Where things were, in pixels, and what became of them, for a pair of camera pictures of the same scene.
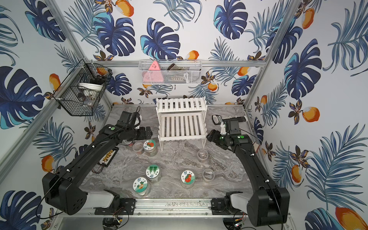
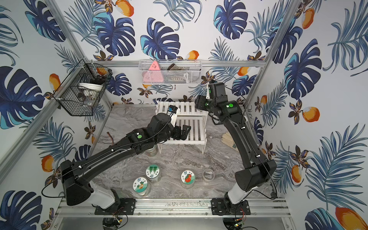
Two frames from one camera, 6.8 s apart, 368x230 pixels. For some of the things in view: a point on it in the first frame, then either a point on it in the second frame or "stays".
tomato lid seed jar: [150, 147] stays
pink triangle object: [154, 74] stays
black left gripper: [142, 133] to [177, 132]
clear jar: [208, 175] stays
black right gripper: [213, 137] to [200, 101]
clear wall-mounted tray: [183, 72] stays
